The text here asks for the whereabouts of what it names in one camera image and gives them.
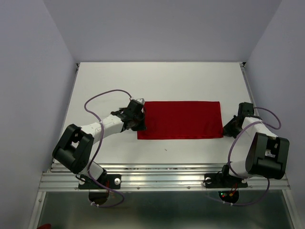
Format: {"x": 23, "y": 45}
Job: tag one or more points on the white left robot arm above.
{"x": 74, "y": 148}

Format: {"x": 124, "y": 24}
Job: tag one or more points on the red cloth napkin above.
{"x": 182, "y": 120}

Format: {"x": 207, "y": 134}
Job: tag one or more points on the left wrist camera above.
{"x": 140, "y": 100}

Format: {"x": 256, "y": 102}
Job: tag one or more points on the aluminium front rail frame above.
{"x": 136, "y": 177}

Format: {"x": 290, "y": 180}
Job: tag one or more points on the aluminium right side rail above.
{"x": 245, "y": 140}

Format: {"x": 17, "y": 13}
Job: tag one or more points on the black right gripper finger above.
{"x": 233, "y": 134}
{"x": 229, "y": 128}

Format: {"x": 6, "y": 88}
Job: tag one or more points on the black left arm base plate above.
{"x": 112, "y": 181}

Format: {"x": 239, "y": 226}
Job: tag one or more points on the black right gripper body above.
{"x": 238, "y": 128}

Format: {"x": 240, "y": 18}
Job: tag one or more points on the red object bottom left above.
{"x": 45, "y": 226}

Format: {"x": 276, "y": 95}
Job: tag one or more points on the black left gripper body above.
{"x": 137, "y": 119}

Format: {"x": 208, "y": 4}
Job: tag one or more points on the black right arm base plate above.
{"x": 217, "y": 180}

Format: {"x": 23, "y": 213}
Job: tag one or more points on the aluminium left side rail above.
{"x": 62, "y": 89}

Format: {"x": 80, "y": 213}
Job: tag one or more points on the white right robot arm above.
{"x": 267, "y": 154}

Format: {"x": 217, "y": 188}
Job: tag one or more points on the aluminium rail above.
{"x": 245, "y": 140}
{"x": 62, "y": 89}

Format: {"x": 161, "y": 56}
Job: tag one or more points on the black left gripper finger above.
{"x": 139, "y": 127}
{"x": 143, "y": 115}

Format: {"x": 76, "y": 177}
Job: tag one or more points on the dark wooden spoon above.
{"x": 115, "y": 113}

